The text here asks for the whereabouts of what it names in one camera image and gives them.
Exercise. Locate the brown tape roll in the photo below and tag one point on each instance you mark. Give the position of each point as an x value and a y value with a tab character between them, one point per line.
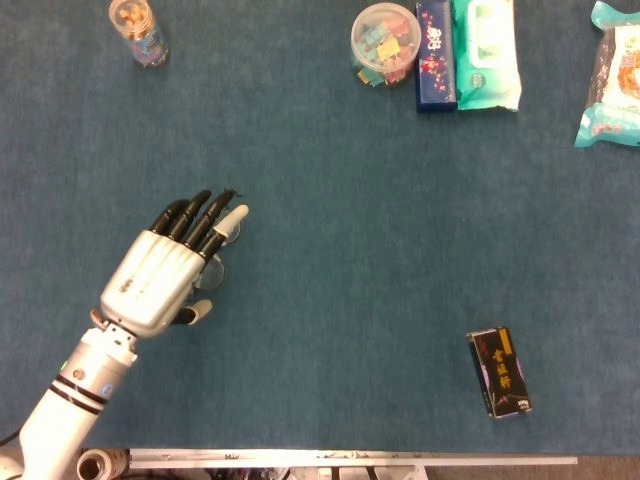
100	465

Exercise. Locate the aluminium rail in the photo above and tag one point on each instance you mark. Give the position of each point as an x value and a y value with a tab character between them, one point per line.
350	456

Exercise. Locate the green wet wipes pack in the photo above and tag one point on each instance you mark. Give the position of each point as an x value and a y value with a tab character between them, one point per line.
487	60

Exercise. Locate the dark blue rectangular box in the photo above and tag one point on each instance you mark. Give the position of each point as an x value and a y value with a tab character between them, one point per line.
435	65

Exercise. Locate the thin-framed eyeglasses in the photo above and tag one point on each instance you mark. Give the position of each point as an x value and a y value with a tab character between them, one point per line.
215	275

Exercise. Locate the teal packaged food bag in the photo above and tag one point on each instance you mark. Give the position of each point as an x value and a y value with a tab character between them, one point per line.
615	85

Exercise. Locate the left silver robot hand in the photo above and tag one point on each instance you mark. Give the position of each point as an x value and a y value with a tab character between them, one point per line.
145	280

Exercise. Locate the blue felt table cloth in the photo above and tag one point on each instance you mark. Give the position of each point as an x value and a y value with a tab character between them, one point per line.
350	250

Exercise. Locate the clear snack jar blue label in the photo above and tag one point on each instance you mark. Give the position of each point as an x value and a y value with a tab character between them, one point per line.
142	40

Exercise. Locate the black box gold lettering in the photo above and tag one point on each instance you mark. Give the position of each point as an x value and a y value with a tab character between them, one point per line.
500	375

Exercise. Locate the clear tub of binder clips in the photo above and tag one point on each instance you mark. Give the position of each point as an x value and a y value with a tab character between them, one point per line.
385	45

